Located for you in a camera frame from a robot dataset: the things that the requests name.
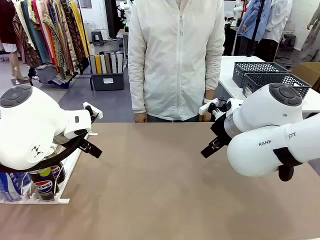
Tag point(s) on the person's right hand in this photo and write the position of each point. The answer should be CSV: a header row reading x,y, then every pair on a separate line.
x,y
140,117

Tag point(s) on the dark plastic stool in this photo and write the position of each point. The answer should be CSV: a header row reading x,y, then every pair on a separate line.
x,y
290,41

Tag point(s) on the white can dispenser rack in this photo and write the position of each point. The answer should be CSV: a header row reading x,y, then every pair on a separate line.
x,y
68,170

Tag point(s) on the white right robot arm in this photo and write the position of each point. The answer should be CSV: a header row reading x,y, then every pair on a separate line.
x,y
262,117

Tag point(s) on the black Pepsi can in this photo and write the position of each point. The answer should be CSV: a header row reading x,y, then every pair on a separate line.
x,y
45,186
59,172

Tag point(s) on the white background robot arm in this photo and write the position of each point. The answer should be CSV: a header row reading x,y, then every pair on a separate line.
x,y
238,8
125,5

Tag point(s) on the grey plastic stool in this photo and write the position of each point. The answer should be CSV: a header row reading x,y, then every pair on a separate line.
x,y
97,37

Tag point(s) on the mannequin in dark red dress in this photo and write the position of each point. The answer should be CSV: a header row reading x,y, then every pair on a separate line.
x,y
7,22

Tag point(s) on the light grey material roll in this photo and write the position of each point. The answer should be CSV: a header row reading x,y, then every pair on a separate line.
x,y
92,63

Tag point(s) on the person's left forearm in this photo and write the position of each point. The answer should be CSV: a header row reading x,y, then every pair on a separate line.
x,y
210,93

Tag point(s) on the person's left hand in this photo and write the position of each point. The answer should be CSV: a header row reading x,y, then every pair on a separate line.
x,y
206,118

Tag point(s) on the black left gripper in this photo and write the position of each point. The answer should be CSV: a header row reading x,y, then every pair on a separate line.
x,y
81,136

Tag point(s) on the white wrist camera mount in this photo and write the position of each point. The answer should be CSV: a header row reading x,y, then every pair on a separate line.
x,y
96,112
206,107

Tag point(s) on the grey plastic lattice basket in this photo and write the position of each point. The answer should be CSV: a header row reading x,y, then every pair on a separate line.
x,y
275,78
255,67

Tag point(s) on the yellow hanging garment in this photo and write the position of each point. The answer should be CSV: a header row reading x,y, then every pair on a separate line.
x,y
80,30

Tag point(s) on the person's right forearm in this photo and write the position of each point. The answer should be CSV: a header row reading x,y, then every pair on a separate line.
x,y
138,95

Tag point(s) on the brown cardboard box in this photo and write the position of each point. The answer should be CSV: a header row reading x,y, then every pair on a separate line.
x,y
307,71

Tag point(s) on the white side table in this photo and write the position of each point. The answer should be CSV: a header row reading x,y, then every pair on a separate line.
x,y
227,72

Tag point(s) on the white wristwatch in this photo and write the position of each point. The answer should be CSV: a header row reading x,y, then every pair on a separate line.
x,y
208,100

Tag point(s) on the white material roll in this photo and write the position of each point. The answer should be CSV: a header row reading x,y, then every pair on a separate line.
x,y
103,63
120,62

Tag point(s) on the person in white jacket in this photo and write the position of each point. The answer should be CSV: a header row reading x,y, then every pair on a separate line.
x,y
172,62

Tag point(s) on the black clothes rack frame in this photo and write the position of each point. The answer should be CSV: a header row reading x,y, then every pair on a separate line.
x,y
85,37

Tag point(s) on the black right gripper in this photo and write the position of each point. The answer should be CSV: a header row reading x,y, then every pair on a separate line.
x,y
220,130

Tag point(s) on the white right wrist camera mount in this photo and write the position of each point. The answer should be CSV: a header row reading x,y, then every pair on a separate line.
x,y
206,107

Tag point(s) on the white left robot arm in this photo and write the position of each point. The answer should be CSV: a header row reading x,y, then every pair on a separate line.
x,y
27,120

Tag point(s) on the green patterned hanging garment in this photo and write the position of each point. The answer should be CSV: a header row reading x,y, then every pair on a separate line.
x,y
56,42

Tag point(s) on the teal hanging garment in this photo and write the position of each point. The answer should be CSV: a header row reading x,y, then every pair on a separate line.
x,y
37,37

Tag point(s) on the yellow material roll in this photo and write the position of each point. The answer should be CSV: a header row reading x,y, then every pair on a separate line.
x,y
98,63

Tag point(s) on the black stand pole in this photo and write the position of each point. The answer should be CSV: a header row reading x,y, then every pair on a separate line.
x,y
256,27

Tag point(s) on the brown material roll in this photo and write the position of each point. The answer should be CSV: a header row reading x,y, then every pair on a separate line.
x,y
108,63

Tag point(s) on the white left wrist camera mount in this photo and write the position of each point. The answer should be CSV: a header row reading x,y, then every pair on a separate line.
x,y
96,112

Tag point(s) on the dark patterned hanging garment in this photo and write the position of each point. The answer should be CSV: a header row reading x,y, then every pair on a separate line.
x,y
72,37

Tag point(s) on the grey cloth pile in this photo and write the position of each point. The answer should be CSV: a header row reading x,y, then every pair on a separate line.
x,y
50,73

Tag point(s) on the grey storage bin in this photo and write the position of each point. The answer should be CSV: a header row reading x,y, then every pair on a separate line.
x,y
107,81

